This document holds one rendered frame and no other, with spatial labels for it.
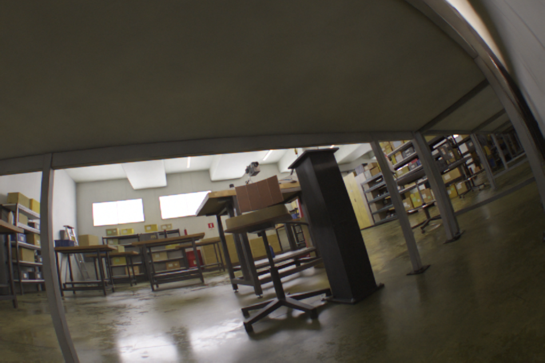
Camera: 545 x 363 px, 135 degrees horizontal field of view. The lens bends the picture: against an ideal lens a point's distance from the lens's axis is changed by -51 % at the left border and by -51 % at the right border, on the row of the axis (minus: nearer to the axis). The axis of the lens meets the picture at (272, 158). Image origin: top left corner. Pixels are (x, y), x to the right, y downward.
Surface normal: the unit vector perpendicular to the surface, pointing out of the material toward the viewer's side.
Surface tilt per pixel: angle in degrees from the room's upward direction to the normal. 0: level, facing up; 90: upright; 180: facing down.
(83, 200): 90
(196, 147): 90
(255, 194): 90
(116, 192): 90
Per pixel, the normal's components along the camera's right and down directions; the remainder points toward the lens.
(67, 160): 0.36, -0.43
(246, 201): 0.15, -0.40
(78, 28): 0.26, 0.90
